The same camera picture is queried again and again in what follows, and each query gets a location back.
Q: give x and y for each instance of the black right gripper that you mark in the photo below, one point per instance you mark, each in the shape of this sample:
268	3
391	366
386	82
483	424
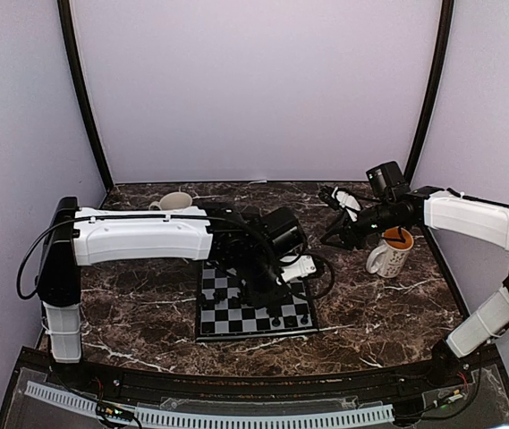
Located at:
347	229

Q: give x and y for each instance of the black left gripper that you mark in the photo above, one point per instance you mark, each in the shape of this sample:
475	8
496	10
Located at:
260	298

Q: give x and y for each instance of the pile of black chess pieces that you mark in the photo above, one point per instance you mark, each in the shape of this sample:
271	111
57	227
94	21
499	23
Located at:
212	297

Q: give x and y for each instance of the black grey chess board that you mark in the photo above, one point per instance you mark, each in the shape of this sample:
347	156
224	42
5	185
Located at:
248	322

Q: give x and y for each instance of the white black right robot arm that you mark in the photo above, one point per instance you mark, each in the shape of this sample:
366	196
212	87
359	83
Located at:
392	210

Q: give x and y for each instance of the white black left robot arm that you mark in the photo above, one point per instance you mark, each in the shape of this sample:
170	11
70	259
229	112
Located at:
257	248

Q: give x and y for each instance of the white mug orange interior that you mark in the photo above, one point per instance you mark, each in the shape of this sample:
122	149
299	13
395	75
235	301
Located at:
387	259

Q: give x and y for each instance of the cream floral mug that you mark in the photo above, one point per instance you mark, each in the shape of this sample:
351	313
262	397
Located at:
172	201

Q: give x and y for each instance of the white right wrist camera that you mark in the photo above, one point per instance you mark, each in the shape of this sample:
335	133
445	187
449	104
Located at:
340	200

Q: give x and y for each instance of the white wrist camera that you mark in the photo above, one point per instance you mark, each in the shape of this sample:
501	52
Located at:
296	267
340	200

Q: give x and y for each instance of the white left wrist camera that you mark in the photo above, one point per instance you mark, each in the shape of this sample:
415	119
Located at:
296	267

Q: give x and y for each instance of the black front rail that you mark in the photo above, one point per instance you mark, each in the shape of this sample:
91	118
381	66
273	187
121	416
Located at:
385	384

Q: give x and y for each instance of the black left frame post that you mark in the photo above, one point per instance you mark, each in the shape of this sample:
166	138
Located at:
80	88

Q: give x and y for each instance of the black frame post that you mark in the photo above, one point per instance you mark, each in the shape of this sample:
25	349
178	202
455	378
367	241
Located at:
80	88
434	79

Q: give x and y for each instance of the black right frame post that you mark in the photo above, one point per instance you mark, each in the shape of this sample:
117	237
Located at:
434	79

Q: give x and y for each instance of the white slotted cable duct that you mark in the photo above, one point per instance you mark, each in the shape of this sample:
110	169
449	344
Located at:
145	417

